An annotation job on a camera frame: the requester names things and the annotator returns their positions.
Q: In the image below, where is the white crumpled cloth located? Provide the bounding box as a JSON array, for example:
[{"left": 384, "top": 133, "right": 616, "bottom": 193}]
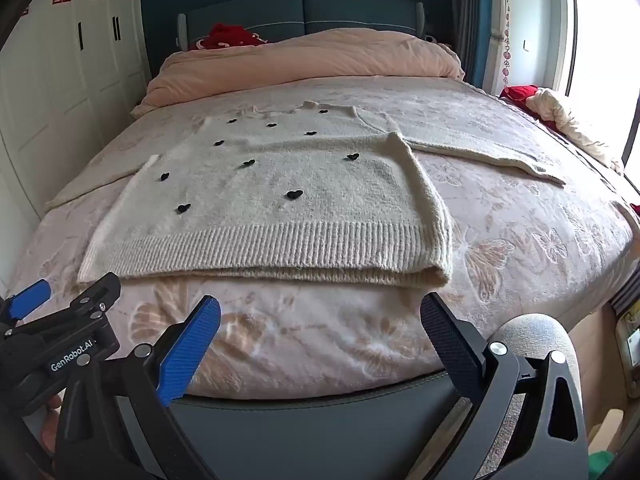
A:
[{"left": 525, "top": 87, "right": 626, "bottom": 174}]

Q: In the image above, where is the pink floral bed blanket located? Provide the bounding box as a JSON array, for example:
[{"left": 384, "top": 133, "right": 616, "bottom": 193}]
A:
[{"left": 0, "top": 77, "right": 637, "bottom": 402}]

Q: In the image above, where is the green item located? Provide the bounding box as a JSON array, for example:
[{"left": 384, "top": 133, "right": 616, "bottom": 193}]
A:
[{"left": 587, "top": 450, "right": 619, "bottom": 480}]

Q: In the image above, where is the white fluffy towel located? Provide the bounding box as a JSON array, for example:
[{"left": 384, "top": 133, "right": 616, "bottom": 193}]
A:
[{"left": 44, "top": 100, "right": 567, "bottom": 289}]

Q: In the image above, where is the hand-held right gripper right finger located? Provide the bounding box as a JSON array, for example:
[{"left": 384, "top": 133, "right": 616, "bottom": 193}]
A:
[{"left": 420, "top": 292, "right": 589, "bottom": 480}]

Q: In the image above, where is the teal upholstered headboard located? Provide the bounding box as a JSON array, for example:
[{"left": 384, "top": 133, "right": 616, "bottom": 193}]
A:
[{"left": 177, "top": 0, "right": 427, "bottom": 54}]

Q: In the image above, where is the window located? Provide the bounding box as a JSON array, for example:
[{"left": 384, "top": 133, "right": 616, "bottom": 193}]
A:
[{"left": 564, "top": 0, "right": 640, "bottom": 177}]

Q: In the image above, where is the white wardrobe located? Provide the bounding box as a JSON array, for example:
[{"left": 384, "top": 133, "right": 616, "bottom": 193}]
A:
[{"left": 0, "top": 0, "right": 152, "bottom": 273}]

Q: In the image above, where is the red cloth with white trim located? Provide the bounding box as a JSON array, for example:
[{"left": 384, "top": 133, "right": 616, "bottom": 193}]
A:
[{"left": 189, "top": 22, "right": 264, "bottom": 52}]

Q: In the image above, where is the person's left hand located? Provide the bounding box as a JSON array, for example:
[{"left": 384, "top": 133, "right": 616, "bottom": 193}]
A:
[{"left": 41, "top": 394, "right": 64, "bottom": 457}]

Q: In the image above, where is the grey curtain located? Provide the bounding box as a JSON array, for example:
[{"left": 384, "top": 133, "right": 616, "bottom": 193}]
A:
[{"left": 446, "top": 0, "right": 484, "bottom": 79}]

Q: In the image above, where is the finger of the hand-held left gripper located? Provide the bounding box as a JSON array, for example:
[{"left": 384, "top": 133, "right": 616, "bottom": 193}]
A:
[
  {"left": 69, "top": 272, "right": 122, "bottom": 322},
  {"left": 0, "top": 279, "right": 53, "bottom": 333}
]

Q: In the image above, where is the hanging bead string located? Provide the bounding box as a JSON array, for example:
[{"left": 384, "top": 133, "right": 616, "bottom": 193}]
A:
[{"left": 501, "top": 0, "right": 512, "bottom": 87}]

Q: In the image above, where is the pink duvet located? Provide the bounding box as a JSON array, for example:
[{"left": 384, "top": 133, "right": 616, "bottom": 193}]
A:
[{"left": 131, "top": 27, "right": 466, "bottom": 119}]

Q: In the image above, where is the person's grey fleece leg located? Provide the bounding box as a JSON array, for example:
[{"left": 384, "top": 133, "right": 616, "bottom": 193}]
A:
[{"left": 492, "top": 313, "right": 584, "bottom": 462}]

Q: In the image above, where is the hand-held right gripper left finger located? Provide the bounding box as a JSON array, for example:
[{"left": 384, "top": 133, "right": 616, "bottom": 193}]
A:
[{"left": 55, "top": 295, "right": 223, "bottom": 480}]

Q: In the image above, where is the dark grey bed frame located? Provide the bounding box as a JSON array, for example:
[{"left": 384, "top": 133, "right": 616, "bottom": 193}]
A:
[{"left": 169, "top": 369, "right": 467, "bottom": 480}]

